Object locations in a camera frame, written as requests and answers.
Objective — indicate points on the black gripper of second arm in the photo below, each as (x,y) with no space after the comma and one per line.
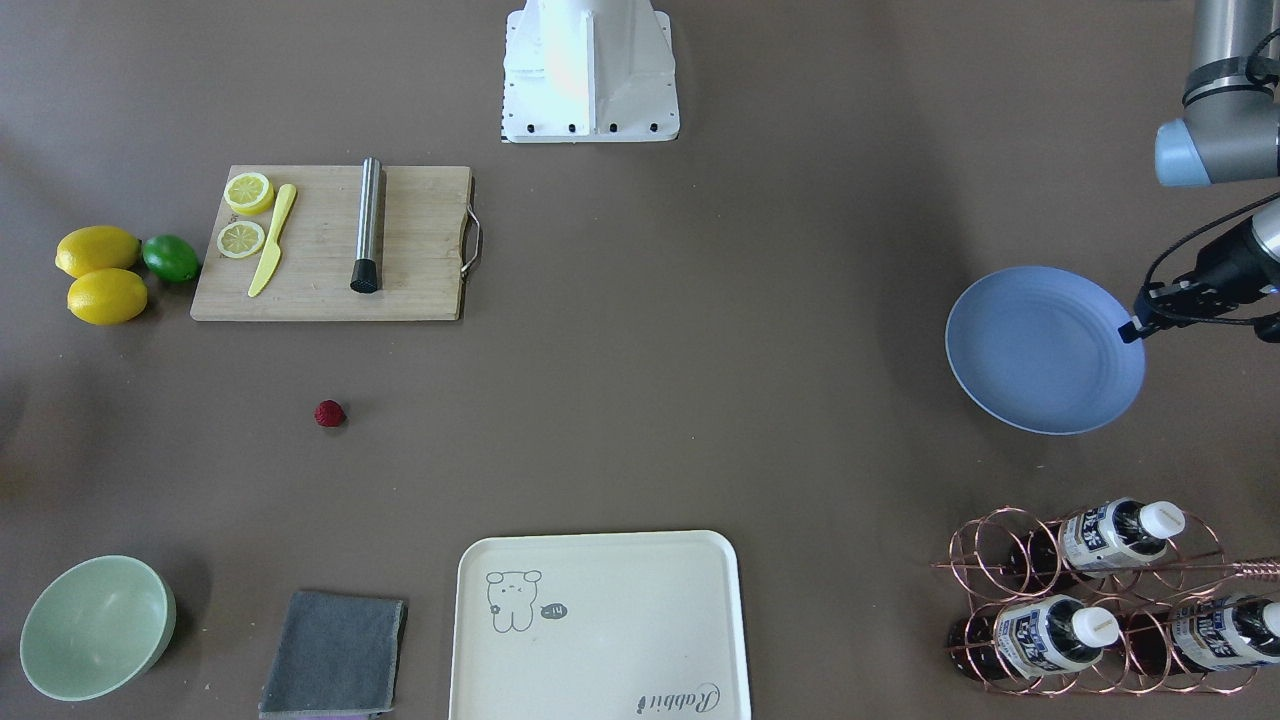
(1239,268)

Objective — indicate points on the yellow lemon near arm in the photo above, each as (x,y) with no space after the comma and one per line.
(95,248)

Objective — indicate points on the red strawberry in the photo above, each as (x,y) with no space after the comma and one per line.
(330,414)

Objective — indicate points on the blue plate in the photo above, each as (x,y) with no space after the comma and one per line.
(1037,347)

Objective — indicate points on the wooden cutting board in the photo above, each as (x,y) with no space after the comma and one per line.
(423,251)

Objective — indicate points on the cream rectangular tray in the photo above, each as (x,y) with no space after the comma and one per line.
(643,625)

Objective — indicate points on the steel muddler rod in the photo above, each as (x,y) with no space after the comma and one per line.
(365,274)

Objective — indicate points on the yellow plastic knife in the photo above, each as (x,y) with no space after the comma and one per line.
(271,252)

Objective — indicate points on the lemon slice lower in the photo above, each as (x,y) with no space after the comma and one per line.
(241,239)

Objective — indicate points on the lemon slice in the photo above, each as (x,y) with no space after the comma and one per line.
(249,193)
(241,239)

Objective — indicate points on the grey folded cloth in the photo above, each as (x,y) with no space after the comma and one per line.
(337,658)

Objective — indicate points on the lemon slice upper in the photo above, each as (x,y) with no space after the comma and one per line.
(249,193)

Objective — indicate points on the dark drink bottle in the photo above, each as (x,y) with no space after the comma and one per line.
(1119,535)
(1057,635)
(1231,633)

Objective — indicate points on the green lime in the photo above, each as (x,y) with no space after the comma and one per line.
(170,258)

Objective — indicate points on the yellow lemon outer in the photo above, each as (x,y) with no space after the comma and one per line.
(107,297)

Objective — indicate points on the mint green bowl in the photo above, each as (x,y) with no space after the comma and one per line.
(97,627)

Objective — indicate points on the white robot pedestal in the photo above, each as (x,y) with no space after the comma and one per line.
(589,72)

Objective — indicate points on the copper wire bottle rack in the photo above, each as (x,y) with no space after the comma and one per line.
(977,551)

